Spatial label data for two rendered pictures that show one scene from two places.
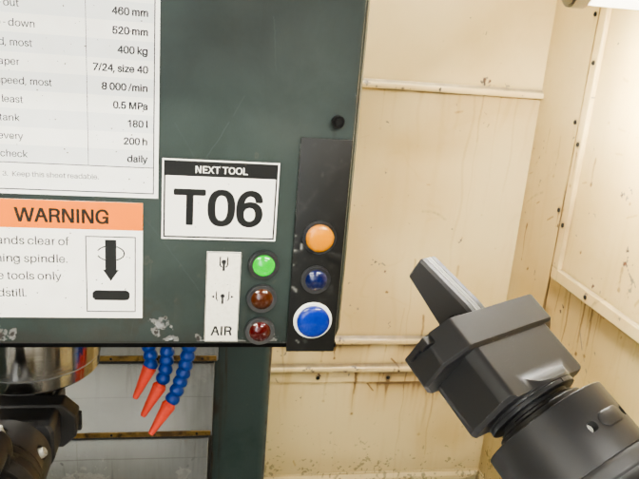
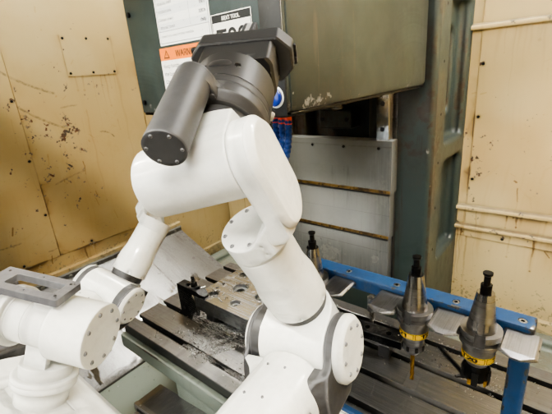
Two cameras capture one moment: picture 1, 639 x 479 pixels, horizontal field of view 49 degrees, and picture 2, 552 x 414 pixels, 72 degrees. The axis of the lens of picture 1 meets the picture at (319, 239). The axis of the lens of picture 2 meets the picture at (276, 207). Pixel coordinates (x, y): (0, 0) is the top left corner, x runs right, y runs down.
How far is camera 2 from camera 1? 0.59 m
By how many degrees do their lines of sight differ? 49
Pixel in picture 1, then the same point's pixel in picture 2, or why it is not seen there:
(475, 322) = (216, 36)
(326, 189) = (270, 16)
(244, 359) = (412, 199)
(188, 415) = (376, 225)
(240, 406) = (409, 227)
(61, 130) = (181, 11)
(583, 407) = (209, 60)
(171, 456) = (369, 247)
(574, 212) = not seen: outside the picture
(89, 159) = (190, 22)
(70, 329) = not seen: hidden behind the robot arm
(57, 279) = not seen: hidden behind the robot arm
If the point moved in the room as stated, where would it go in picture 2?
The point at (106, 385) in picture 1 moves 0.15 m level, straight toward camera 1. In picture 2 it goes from (338, 200) to (320, 214)
